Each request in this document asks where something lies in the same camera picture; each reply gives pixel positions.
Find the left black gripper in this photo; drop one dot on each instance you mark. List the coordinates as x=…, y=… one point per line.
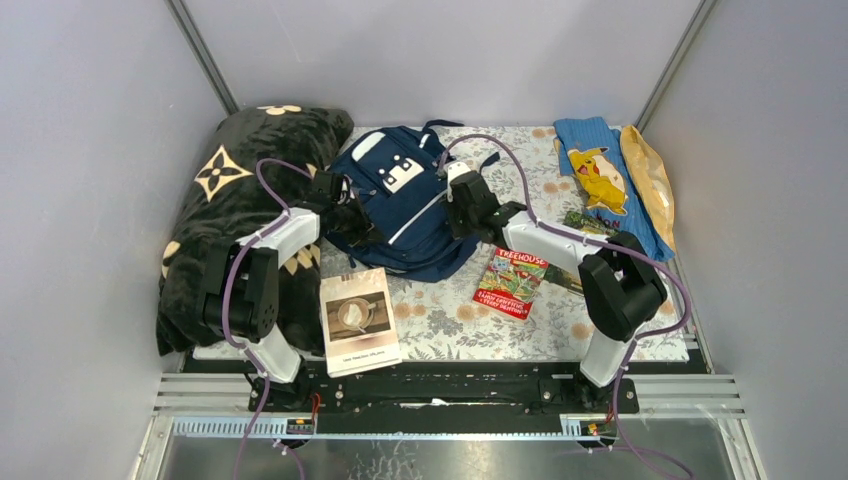
x=357, y=221

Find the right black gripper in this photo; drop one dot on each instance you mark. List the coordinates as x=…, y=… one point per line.
x=458, y=230

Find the navy blue student backpack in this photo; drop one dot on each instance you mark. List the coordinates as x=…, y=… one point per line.
x=393, y=173

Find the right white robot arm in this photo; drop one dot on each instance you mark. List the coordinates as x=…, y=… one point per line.
x=622, y=291

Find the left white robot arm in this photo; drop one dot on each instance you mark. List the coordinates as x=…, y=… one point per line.
x=239, y=294

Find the yellow plastic bag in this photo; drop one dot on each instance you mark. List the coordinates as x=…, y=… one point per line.
x=647, y=172

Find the red Treehouse storybook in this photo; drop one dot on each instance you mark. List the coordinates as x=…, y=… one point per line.
x=510, y=283

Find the floral white table mat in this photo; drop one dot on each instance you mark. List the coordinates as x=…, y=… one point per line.
x=439, y=321

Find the black floral plush blanket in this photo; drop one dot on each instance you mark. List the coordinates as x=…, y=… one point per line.
x=251, y=155

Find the dark green gold book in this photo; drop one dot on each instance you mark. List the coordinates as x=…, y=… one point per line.
x=584, y=223

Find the white coffee cover book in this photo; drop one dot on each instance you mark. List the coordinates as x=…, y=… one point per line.
x=358, y=323

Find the blue Pikachu cloth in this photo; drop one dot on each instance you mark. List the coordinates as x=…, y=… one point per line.
x=590, y=150

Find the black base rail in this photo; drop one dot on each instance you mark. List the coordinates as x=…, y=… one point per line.
x=431, y=398

